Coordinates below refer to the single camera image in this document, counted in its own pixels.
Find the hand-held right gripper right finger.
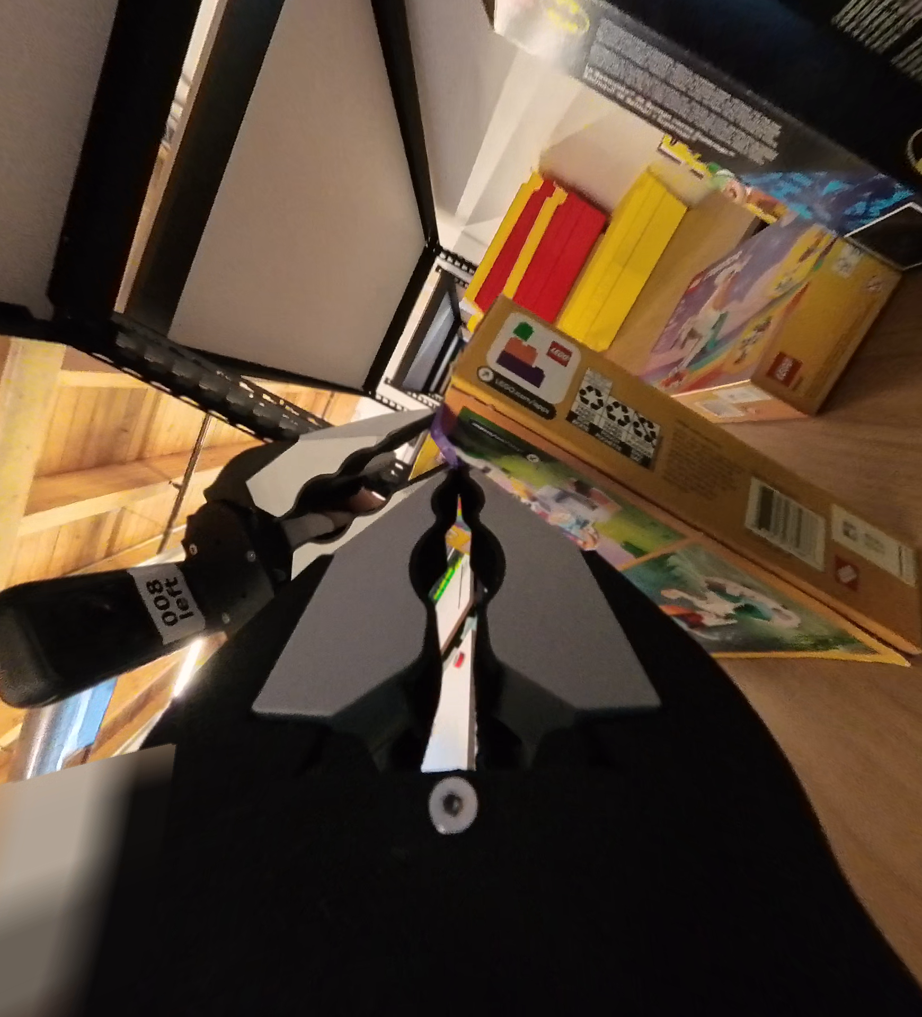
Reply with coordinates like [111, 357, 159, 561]
[461, 469, 661, 742]

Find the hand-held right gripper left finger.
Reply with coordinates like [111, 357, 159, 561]
[253, 472, 462, 742]

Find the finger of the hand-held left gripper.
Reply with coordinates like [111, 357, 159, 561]
[249, 407, 439, 517]
[288, 467, 433, 582]

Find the yellow unicorn toy box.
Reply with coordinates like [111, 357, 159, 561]
[643, 186, 903, 416]
[409, 294, 922, 772]

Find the black metal shelf rack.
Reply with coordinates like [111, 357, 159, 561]
[0, 0, 478, 445]

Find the stack of red yellow bins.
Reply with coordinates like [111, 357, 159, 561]
[465, 170, 689, 350]

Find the black bat logo toy box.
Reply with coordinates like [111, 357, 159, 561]
[493, 0, 922, 270]

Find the silver ventilation duct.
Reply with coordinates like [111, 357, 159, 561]
[12, 679, 116, 779]

